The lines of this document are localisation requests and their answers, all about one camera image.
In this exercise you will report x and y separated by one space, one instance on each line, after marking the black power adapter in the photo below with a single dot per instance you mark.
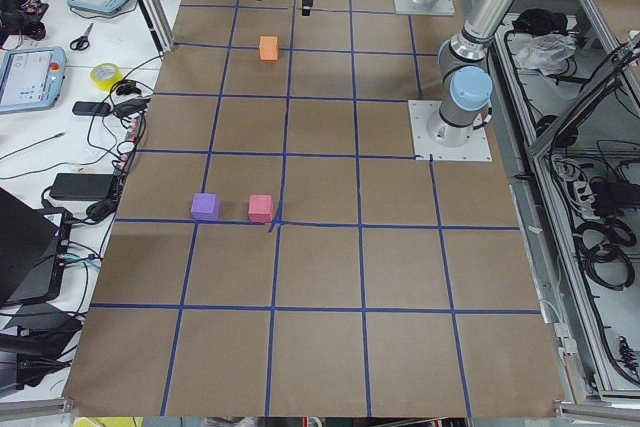
81 186

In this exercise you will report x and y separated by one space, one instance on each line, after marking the black laptop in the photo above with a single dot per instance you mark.
33 245

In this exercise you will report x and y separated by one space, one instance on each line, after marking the orange foam block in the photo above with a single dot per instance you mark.
269 48

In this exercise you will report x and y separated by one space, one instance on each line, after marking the yellow tape roll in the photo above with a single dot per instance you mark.
106 75

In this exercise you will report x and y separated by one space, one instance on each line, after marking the purple foam block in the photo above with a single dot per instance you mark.
205 206

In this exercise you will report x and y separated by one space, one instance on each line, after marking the scissors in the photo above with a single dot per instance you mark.
82 42

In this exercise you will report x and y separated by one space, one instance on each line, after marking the red foam block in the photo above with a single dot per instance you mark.
260 208

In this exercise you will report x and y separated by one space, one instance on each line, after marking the teach pendant near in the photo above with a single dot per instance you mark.
31 79

